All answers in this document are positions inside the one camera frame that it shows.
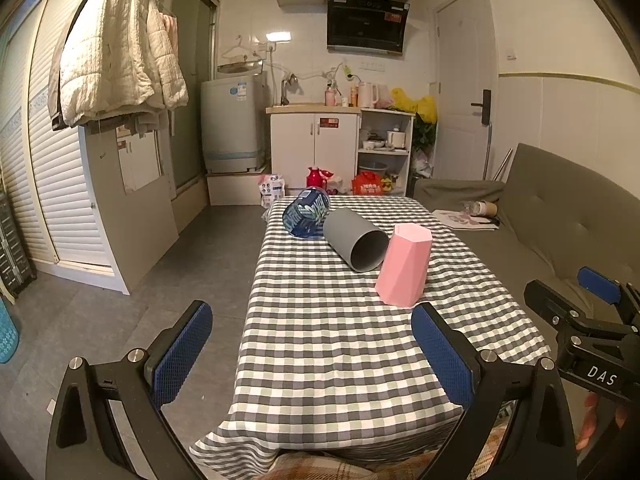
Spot metal faucet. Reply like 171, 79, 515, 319
279, 72, 302, 106

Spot blue patterned cup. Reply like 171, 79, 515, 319
282, 186, 332, 238

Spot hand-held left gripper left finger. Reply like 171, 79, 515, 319
46, 300, 213, 480

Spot printed paper sheet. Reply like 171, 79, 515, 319
430, 208, 501, 231

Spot glass shower door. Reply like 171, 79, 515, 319
169, 0, 221, 197

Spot white open shelf unit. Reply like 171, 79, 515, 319
357, 107, 417, 197

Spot yellow plastic bag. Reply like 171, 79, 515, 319
390, 87, 439, 126

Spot grey white checked tablecloth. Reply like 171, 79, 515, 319
190, 196, 552, 467

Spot black door handle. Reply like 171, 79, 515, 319
470, 88, 492, 126

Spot white slatted wardrobe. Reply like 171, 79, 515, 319
0, 0, 132, 295

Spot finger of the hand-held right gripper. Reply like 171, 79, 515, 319
576, 266, 640, 332
524, 279, 603, 332

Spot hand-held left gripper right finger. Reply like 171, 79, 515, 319
411, 302, 579, 480

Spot white sink cabinet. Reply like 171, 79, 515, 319
265, 104, 362, 197

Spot white platform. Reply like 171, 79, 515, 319
207, 170, 272, 206

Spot white clothes hanger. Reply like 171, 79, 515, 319
220, 34, 257, 62

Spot person's right hand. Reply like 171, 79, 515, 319
575, 391, 629, 452

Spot pink faceted cup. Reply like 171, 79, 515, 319
375, 224, 433, 308

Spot black range hood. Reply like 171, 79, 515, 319
326, 0, 405, 55

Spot white washing machine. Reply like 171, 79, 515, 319
200, 74, 267, 174

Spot dark suitcase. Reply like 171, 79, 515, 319
0, 194, 37, 302

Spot white printed packet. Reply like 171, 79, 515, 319
257, 173, 286, 209

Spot grey cup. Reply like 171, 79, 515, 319
322, 208, 390, 274

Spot white door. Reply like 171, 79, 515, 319
432, 0, 501, 182

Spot pink garment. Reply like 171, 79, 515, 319
160, 10, 180, 57

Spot teal basket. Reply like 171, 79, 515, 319
0, 299, 19, 364

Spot grey green sofa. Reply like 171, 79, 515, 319
412, 142, 640, 321

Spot red shopping bag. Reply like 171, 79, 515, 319
351, 170, 385, 196

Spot white puffer jacket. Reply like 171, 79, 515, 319
49, 0, 189, 129

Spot grey board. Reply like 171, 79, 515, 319
79, 119, 179, 296

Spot green plant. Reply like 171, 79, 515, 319
412, 114, 437, 152

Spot metal basin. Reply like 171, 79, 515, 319
217, 59, 264, 76

